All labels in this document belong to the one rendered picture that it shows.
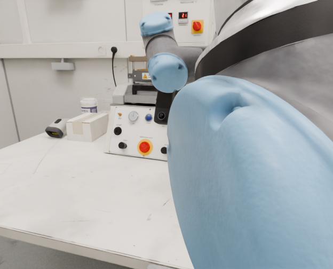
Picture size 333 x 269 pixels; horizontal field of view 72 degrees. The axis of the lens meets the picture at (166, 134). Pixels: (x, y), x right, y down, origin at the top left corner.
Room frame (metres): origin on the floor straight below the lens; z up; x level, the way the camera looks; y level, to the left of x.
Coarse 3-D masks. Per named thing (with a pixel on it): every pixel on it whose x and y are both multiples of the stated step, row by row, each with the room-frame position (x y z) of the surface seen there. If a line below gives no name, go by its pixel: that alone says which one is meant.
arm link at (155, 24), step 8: (144, 16) 0.58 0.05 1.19; (152, 16) 0.57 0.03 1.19; (160, 16) 0.56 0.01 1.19; (168, 16) 0.56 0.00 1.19; (144, 24) 0.55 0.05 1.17; (152, 24) 0.54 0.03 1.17; (160, 24) 0.53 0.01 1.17; (168, 24) 0.55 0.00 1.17; (144, 32) 0.55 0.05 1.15; (152, 32) 0.54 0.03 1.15; (160, 32) 0.54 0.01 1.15; (168, 32) 0.55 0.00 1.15; (144, 40) 0.56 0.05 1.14
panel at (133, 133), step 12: (120, 108) 0.88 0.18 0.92; (132, 108) 0.87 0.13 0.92; (144, 108) 0.86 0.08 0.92; (120, 120) 0.86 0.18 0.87; (144, 120) 0.84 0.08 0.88; (120, 132) 0.84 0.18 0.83; (132, 132) 0.83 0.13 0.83; (144, 132) 0.82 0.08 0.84; (156, 132) 0.80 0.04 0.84; (132, 144) 0.81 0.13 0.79; (156, 144) 0.78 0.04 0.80; (168, 144) 0.77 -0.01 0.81; (144, 156) 0.78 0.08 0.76; (156, 156) 0.76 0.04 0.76
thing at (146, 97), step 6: (126, 96) 0.88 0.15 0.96; (132, 96) 0.88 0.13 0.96; (138, 96) 0.87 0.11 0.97; (144, 96) 0.86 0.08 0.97; (150, 96) 0.85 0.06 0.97; (156, 96) 0.85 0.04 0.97; (132, 102) 0.90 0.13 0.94; (138, 102) 0.87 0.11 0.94; (144, 102) 0.86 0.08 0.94; (150, 102) 0.85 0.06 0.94
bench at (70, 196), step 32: (0, 160) 0.76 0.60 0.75; (32, 160) 0.76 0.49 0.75; (64, 160) 0.76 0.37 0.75; (96, 160) 0.76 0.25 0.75; (128, 160) 0.76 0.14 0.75; (160, 160) 0.76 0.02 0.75; (0, 192) 0.55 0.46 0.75; (32, 192) 0.55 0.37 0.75; (64, 192) 0.55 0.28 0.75; (96, 192) 0.55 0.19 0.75; (128, 192) 0.55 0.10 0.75; (160, 192) 0.55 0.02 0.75; (0, 224) 0.42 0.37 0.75; (32, 224) 0.42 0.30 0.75; (64, 224) 0.42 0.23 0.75; (96, 224) 0.42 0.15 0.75; (128, 224) 0.42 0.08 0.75; (160, 224) 0.42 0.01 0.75; (96, 256) 0.35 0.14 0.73; (128, 256) 0.33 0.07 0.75; (160, 256) 0.33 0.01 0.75
